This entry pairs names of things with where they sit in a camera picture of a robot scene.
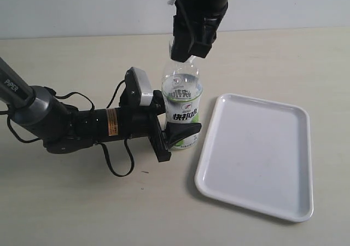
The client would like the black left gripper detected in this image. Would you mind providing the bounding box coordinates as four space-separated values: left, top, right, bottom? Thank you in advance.
92 69 202 162

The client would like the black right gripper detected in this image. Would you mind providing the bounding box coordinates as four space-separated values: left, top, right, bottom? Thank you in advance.
170 0 228 63

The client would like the clear plastic drink bottle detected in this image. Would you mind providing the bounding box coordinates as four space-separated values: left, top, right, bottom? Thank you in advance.
161 56 203 151

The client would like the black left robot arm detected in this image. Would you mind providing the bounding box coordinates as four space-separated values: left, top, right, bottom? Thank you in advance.
1 61 201 162

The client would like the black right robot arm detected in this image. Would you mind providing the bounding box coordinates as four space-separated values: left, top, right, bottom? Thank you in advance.
170 0 228 62

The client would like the white plastic tray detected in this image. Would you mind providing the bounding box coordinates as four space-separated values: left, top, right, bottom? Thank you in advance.
194 93 314 222

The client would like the black right camera cable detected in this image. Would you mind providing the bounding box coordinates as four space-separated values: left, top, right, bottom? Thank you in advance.
174 0 195 47

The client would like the black camera cable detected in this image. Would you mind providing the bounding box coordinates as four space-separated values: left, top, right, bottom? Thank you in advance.
94 80 135 177
174 0 195 47

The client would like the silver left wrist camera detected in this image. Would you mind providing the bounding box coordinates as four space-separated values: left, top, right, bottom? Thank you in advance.
131 67 153 107

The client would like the black left camera cable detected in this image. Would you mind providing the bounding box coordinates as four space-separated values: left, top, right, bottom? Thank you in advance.
94 80 135 177

